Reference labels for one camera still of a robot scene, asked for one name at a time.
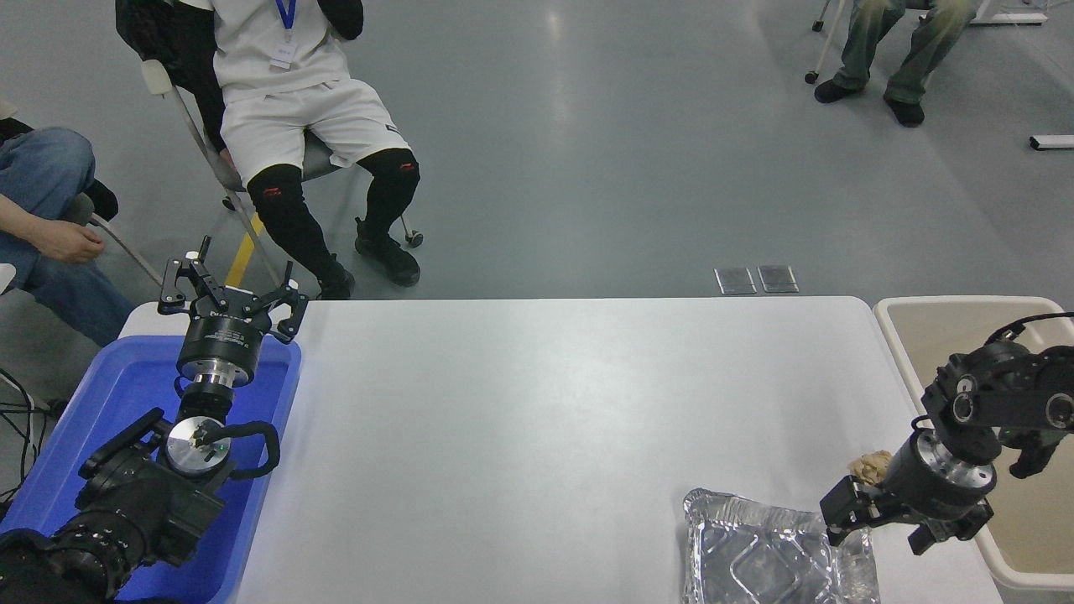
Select white stand base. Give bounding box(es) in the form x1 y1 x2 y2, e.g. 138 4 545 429
969 0 1050 26

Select chair with black cushion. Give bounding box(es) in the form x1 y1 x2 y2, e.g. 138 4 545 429
59 179 169 290

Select seated person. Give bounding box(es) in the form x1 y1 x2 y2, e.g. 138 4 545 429
180 0 422 300
0 126 135 346
814 0 979 129

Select silver foil tray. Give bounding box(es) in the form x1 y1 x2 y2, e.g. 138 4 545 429
682 488 880 604

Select crumpled tan paper ball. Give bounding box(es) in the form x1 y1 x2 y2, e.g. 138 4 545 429
847 450 895 488

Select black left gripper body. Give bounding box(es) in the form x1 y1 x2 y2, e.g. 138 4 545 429
177 288 274 376

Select large pale bin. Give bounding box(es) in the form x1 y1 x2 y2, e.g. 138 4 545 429
873 295 1074 593

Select black jacket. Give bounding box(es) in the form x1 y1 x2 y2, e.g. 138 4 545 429
113 0 229 156

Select white chair with casters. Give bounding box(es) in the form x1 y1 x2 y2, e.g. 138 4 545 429
804 0 847 86

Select blue plastic tray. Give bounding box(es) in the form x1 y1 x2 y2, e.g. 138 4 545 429
0 334 303 604

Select grey folding chair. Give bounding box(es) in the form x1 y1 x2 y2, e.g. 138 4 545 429
140 59 425 290

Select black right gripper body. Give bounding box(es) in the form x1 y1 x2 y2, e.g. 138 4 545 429
876 435 998 557

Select black floor cables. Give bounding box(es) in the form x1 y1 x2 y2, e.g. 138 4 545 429
0 367 53 504

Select badge with blue lanyard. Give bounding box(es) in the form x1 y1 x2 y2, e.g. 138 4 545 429
268 0 300 71

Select person's hand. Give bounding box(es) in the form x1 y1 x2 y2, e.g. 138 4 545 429
35 219 107 265

